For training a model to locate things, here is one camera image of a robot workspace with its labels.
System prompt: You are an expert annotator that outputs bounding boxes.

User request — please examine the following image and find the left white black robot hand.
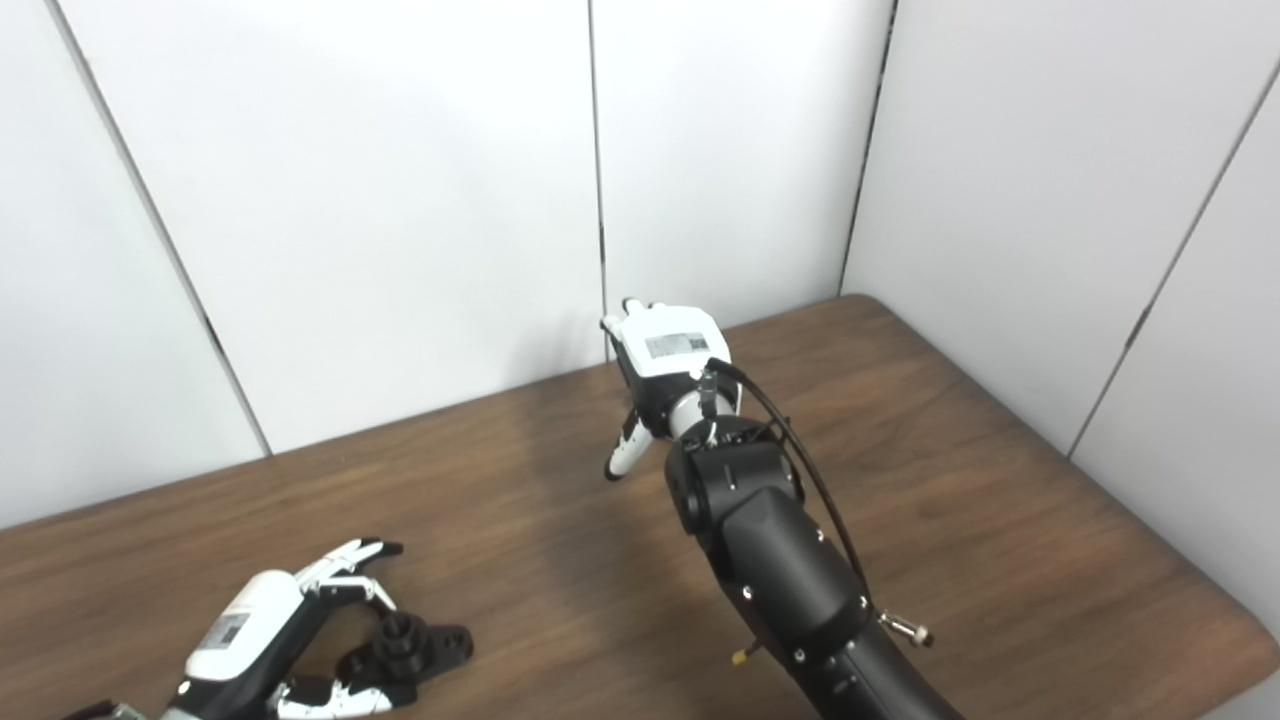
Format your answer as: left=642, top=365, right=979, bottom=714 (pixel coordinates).
left=160, top=538, right=404, bottom=720

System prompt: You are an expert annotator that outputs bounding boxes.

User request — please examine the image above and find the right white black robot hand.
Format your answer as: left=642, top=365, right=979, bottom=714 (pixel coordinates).
left=600, top=298, right=743, bottom=483

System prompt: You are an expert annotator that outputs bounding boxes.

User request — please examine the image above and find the black flanged holder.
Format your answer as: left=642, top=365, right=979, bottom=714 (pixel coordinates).
left=335, top=613, right=474, bottom=706

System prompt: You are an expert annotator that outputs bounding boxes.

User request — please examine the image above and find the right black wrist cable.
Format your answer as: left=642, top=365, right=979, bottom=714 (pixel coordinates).
left=700, top=360, right=877, bottom=613

